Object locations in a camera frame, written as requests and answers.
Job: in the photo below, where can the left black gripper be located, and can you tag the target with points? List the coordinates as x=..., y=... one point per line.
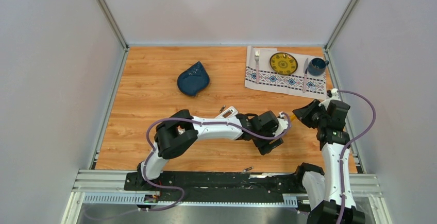
x=265, y=147

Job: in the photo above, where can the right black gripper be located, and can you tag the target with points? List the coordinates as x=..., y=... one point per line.
x=302, y=113

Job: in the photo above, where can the white remote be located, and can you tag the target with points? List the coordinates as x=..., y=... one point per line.
x=228, y=113

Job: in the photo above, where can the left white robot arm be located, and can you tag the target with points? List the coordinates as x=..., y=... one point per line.
x=171, y=137

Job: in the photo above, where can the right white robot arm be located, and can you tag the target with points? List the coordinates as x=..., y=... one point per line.
x=329, y=191

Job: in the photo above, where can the dark blue mug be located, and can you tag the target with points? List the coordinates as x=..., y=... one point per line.
x=317, y=66

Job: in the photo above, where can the silver knife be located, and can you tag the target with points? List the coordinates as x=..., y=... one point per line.
x=304, y=85

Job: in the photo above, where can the yellow patterned plate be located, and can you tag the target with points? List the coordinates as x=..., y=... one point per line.
x=283, y=63

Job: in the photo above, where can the silver fork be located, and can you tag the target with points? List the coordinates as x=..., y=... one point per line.
x=257, y=58

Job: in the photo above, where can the blue leaf-shaped dish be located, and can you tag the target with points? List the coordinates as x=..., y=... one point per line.
x=193, y=80

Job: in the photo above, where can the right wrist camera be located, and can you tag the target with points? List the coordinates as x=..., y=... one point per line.
x=333, y=94

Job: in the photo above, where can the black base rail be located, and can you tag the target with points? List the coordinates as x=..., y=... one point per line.
x=232, y=187

